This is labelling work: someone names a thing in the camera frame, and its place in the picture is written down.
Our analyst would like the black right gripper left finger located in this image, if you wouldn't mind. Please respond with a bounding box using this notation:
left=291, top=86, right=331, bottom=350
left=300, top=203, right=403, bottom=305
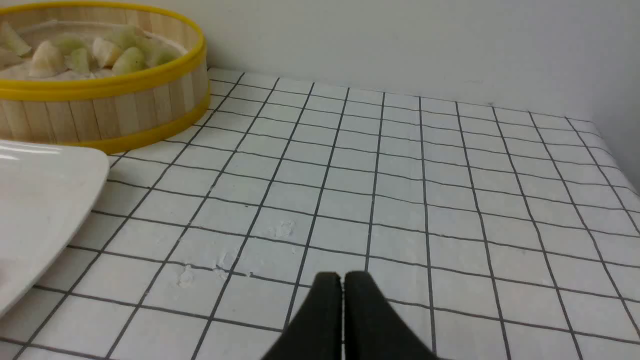
left=262, top=272, right=343, bottom=360

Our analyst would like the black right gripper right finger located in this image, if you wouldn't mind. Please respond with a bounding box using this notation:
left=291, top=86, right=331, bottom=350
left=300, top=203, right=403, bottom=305
left=343, top=271, right=438, bottom=360

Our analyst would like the white square plate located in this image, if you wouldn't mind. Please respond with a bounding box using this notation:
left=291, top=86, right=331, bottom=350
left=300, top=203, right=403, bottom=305
left=0, top=140, right=110, bottom=315

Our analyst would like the green dumpling steamer left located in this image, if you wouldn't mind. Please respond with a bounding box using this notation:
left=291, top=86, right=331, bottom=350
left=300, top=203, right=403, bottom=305
left=146, top=42, right=182, bottom=68

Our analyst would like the bamboo steamer basket yellow rim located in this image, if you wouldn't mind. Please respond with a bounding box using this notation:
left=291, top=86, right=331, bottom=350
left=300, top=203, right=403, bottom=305
left=0, top=1, right=210, bottom=154

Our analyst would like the green dumpling in steamer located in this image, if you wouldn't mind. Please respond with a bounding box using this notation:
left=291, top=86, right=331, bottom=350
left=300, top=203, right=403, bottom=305
left=112, top=47, right=147, bottom=76
left=51, top=32, right=87, bottom=56
left=105, top=25, right=146, bottom=50
left=0, top=21, right=32, bottom=57
left=66, top=47, right=94, bottom=75

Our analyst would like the white dumpling steamer left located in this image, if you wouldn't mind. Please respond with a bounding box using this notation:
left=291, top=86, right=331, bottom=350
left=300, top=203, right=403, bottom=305
left=92, top=37, right=123, bottom=68

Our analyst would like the white dumpling in steamer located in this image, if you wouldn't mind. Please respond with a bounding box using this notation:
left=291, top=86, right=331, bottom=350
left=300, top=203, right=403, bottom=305
left=28, top=39, right=67, bottom=78

